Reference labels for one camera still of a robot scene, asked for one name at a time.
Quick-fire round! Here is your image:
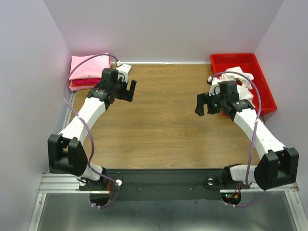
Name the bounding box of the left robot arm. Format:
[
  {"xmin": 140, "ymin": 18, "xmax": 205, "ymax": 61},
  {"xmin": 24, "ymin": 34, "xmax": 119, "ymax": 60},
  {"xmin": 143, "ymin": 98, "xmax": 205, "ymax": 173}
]
[{"xmin": 48, "ymin": 64, "xmax": 137, "ymax": 190}]

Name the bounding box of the white crumpled t-shirt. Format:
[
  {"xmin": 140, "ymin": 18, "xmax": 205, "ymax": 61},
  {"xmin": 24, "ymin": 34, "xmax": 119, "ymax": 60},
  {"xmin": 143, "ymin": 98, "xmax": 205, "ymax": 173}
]
[{"xmin": 208, "ymin": 73, "xmax": 254, "ymax": 106}]

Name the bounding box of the folded magenta t-shirt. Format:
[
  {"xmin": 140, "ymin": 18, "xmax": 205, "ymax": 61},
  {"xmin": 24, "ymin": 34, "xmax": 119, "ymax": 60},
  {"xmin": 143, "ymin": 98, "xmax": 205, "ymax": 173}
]
[{"xmin": 71, "ymin": 78, "xmax": 101, "ymax": 86}]

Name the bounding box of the aluminium frame rail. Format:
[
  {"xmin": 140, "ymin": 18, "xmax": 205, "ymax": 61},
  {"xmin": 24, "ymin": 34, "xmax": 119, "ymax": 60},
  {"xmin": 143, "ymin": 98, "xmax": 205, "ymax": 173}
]
[{"xmin": 38, "ymin": 174, "xmax": 299, "ymax": 194}]

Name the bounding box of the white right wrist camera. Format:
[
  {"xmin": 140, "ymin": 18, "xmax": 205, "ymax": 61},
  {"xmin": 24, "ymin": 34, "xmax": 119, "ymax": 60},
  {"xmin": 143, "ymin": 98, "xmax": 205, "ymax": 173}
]
[{"xmin": 208, "ymin": 79, "xmax": 221, "ymax": 96}]

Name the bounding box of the folded orange t-shirt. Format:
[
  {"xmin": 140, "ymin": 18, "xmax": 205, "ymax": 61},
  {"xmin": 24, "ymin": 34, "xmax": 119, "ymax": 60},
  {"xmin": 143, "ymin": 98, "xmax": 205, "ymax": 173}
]
[{"xmin": 69, "ymin": 84, "xmax": 95, "ymax": 91}]

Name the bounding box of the light pink t-shirt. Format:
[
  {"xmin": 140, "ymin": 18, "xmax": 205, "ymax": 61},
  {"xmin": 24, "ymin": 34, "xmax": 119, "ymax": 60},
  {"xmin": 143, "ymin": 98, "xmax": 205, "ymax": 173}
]
[{"xmin": 69, "ymin": 55, "xmax": 111, "ymax": 80}]

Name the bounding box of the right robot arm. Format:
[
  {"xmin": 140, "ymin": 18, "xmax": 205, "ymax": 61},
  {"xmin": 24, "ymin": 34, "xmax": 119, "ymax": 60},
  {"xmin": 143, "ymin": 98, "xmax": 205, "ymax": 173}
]
[{"xmin": 195, "ymin": 79, "xmax": 299, "ymax": 190}]

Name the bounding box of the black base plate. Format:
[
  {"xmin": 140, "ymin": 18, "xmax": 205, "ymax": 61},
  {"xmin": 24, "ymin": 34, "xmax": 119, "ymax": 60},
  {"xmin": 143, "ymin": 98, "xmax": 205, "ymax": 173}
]
[{"xmin": 78, "ymin": 169, "xmax": 251, "ymax": 202}]

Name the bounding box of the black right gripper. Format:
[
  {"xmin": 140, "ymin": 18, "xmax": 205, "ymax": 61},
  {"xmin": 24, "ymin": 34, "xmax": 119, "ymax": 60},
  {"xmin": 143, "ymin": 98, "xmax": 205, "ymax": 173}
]
[{"xmin": 194, "ymin": 90, "xmax": 227, "ymax": 116}]

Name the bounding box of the red plastic bin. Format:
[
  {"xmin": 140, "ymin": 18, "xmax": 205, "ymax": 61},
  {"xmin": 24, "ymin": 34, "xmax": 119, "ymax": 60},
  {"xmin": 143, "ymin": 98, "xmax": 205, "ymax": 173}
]
[{"xmin": 210, "ymin": 53, "xmax": 277, "ymax": 116}]

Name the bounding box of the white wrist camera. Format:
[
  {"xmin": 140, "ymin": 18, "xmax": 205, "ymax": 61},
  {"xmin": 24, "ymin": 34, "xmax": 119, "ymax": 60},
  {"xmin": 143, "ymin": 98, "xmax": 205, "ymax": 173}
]
[
  {"xmin": 208, "ymin": 79, "xmax": 221, "ymax": 96},
  {"xmin": 116, "ymin": 64, "xmax": 132, "ymax": 75}
]

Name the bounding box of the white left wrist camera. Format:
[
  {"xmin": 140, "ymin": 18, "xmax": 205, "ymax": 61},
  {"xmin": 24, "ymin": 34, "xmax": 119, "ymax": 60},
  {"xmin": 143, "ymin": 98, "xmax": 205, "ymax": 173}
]
[{"xmin": 116, "ymin": 64, "xmax": 132, "ymax": 75}]

